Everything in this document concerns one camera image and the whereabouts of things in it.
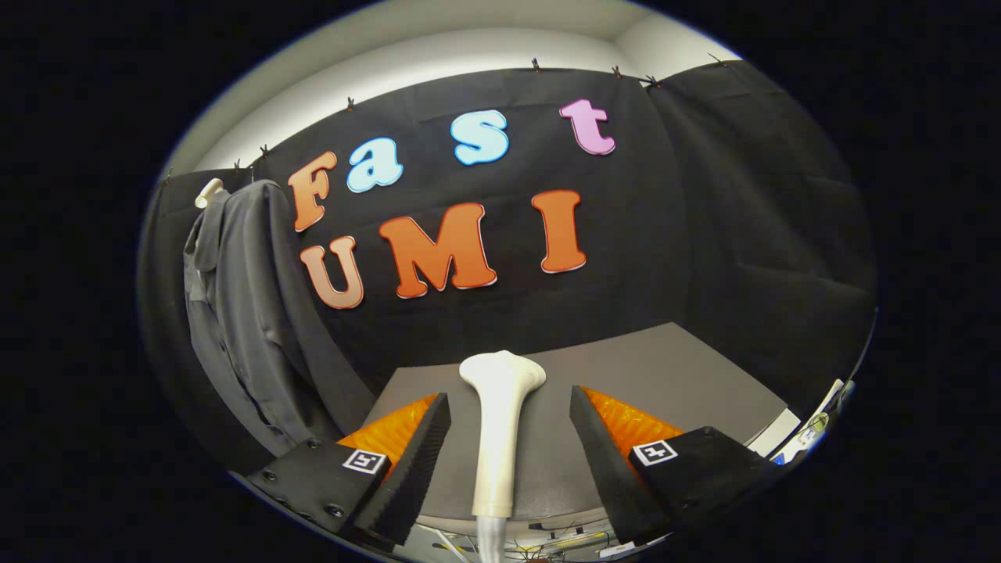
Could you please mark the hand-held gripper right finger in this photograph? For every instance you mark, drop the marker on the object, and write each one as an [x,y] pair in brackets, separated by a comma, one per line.
[606,469]

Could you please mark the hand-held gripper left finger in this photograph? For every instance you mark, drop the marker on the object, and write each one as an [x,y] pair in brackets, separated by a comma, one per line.
[407,481]

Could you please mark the grey button shirt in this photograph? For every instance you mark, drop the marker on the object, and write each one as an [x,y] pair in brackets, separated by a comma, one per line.
[250,313]

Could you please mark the white garment hanger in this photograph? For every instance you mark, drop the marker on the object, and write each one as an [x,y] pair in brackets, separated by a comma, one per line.
[207,193]

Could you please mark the grey-topped beige cabinet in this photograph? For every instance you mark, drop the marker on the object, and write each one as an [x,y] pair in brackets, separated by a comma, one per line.
[665,375]

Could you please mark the black backdrop cloth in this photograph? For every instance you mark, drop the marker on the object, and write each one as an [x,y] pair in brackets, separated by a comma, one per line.
[743,234]

